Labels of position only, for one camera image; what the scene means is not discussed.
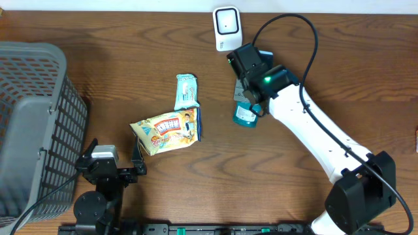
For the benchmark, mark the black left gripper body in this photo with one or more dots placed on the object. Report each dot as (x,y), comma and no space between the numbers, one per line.
(126,177)

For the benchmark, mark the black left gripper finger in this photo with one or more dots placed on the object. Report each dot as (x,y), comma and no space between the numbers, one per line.
(88,152)
(137,158)

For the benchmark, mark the yellow snack bag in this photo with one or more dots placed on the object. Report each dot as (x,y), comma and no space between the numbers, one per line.
(169,131)

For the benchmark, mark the green wet wipes pack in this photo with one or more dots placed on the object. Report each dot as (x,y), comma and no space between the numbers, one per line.
(186,92)

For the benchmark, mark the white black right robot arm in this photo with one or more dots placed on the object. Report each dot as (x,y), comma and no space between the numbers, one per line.
(363,184)

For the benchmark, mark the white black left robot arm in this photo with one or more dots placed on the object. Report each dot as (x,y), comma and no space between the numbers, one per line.
(99,211)

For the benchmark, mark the white barcode scanner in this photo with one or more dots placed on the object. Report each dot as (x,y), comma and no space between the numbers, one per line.
(227,28)

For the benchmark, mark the grey plastic shopping basket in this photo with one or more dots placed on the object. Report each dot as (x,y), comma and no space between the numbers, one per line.
(43,124)

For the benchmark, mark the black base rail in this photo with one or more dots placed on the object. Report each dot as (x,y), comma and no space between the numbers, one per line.
(165,229)

